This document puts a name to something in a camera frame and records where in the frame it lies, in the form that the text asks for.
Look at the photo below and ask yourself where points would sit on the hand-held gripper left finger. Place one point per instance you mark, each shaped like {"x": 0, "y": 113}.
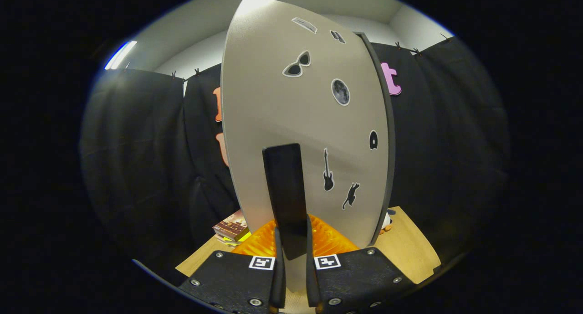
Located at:
{"x": 278, "y": 277}

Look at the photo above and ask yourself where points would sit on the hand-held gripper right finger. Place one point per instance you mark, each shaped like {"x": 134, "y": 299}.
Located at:
{"x": 311, "y": 277}

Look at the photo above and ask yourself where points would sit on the dark grey shoe cabinet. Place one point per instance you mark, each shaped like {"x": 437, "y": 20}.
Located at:
{"x": 391, "y": 141}

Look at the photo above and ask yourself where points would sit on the beige shoe cabinet door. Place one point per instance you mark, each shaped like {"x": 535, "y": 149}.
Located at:
{"x": 273, "y": 100}

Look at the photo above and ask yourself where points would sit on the brown cover book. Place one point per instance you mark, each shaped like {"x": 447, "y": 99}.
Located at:
{"x": 232, "y": 225}

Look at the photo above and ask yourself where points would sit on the plush toy with orange feet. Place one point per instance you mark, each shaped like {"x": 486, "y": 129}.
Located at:
{"x": 386, "y": 222}

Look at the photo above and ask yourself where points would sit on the black backdrop cloth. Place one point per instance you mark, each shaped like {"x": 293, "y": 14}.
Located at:
{"x": 455, "y": 145}

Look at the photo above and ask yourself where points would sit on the narrow ceiling light panel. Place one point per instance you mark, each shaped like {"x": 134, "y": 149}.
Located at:
{"x": 120, "y": 55}

